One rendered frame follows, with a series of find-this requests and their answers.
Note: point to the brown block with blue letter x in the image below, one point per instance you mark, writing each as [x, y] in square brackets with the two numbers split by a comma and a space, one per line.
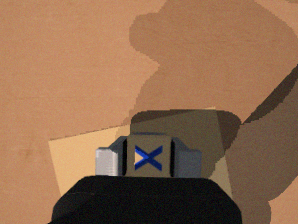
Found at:
[148, 154]

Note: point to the tan flat mat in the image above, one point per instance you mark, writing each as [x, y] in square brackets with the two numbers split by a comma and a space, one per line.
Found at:
[74, 157]

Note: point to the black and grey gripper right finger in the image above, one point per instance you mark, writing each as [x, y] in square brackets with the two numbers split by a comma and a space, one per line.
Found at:
[188, 161]

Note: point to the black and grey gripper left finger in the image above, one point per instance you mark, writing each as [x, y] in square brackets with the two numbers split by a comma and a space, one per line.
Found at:
[112, 160]

